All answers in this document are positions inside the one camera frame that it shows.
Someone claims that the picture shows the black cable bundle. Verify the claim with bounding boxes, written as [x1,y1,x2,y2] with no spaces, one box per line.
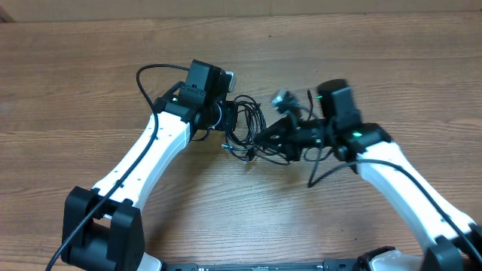
[221,93,291,166]

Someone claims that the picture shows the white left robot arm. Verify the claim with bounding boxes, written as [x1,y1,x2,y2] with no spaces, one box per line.
[47,60,236,271]

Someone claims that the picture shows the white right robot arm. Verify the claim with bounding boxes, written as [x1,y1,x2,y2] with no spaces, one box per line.
[255,79,481,270]

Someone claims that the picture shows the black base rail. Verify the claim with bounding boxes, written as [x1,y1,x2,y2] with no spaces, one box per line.
[142,246,426,271]

